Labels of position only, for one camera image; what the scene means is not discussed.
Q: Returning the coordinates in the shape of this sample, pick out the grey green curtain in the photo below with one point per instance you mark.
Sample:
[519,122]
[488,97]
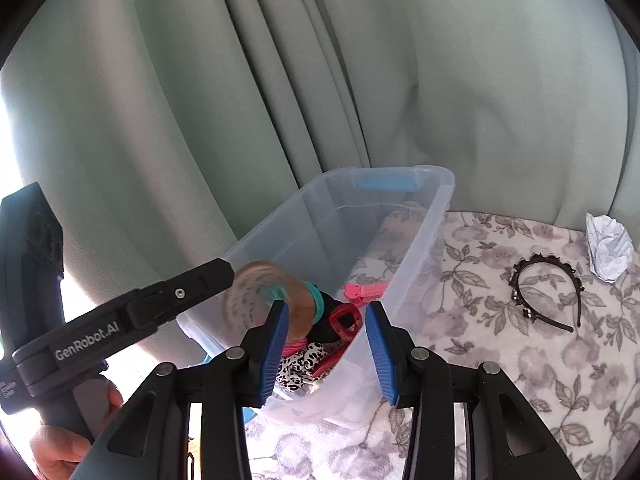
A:
[300,85]

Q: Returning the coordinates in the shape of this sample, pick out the black cap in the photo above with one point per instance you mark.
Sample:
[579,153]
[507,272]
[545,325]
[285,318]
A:
[325,322]

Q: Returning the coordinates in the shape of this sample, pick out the person's left hand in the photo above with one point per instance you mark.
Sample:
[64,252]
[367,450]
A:
[55,452]

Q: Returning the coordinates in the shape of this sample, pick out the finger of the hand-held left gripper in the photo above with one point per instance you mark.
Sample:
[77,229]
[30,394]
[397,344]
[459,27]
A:
[180,292]

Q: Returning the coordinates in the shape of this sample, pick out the pink hair clip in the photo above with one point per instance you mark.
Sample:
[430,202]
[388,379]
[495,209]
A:
[365,291]

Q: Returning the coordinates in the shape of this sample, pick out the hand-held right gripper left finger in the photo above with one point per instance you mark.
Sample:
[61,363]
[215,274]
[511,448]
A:
[274,350]

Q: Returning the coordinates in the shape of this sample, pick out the leopard print scrunchie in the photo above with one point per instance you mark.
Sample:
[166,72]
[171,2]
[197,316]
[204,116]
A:
[300,362]

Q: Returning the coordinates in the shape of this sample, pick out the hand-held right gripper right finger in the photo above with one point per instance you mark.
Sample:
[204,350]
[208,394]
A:
[382,355]

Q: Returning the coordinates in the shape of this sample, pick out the clear plastic storage bin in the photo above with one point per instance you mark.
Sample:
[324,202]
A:
[400,240]

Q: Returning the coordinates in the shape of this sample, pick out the white floral blanket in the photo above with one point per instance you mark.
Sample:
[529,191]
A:
[500,370]

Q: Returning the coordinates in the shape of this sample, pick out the red claw hair clip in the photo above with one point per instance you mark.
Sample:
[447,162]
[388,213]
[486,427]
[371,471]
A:
[345,322]

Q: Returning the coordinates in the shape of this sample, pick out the crumpled white paper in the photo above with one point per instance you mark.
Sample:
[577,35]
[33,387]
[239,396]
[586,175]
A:
[610,250]

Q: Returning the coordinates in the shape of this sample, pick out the brown cardboard tape roll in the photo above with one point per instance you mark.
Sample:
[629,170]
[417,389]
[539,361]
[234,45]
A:
[250,300]

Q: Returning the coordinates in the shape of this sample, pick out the black studded headband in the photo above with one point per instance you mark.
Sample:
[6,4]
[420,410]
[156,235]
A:
[545,317]

